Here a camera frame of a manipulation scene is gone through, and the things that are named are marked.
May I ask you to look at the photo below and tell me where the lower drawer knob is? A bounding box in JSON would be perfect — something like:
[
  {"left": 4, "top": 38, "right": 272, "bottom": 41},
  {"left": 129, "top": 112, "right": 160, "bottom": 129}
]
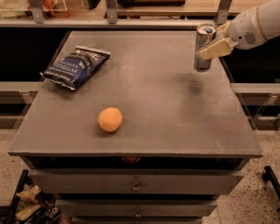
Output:
[{"left": 133, "top": 209, "right": 142, "bottom": 218}]

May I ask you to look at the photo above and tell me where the metal shelf rack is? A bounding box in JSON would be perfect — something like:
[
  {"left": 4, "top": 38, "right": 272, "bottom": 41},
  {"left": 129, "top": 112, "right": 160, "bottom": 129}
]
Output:
[{"left": 0, "top": 0, "right": 280, "bottom": 30}]

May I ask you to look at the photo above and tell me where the blue chip bag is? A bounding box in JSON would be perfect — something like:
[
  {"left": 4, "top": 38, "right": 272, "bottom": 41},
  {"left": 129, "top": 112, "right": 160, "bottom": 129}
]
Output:
[{"left": 41, "top": 46, "right": 111, "bottom": 91}]

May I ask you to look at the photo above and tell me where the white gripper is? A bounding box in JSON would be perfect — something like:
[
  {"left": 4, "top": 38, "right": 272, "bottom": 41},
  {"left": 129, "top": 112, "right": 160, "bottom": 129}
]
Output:
[{"left": 198, "top": 7, "right": 267, "bottom": 60}]

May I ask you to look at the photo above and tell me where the silver redbull can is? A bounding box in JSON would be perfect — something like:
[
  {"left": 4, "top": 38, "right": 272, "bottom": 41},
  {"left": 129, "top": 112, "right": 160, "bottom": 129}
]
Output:
[{"left": 194, "top": 23, "right": 217, "bottom": 72}]

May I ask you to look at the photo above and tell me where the black metal stand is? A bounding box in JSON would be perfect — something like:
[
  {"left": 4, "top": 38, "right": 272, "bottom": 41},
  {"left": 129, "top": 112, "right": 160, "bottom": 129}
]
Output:
[{"left": 262, "top": 166, "right": 280, "bottom": 201}]

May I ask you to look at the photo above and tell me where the upper drawer knob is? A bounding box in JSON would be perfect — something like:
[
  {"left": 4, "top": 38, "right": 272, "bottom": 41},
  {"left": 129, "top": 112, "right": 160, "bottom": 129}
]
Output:
[{"left": 131, "top": 182, "right": 141, "bottom": 193}]

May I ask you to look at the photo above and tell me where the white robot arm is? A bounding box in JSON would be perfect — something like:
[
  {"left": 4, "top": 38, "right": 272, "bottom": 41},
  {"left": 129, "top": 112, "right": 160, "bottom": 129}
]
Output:
[{"left": 197, "top": 0, "right": 280, "bottom": 60}]

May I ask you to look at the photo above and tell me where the black wire basket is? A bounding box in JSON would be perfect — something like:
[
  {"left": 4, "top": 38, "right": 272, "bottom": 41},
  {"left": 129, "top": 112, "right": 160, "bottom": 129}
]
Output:
[{"left": 4, "top": 170, "right": 72, "bottom": 224}]

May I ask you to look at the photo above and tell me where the orange fruit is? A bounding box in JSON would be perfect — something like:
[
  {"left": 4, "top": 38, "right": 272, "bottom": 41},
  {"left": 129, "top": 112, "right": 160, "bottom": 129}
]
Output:
[{"left": 98, "top": 107, "right": 123, "bottom": 133}]

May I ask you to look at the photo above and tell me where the drawer knob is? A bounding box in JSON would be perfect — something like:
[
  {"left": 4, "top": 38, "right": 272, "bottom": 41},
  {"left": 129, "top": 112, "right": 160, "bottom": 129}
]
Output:
[
  {"left": 133, "top": 209, "right": 142, "bottom": 218},
  {"left": 131, "top": 182, "right": 141, "bottom": 193}
]

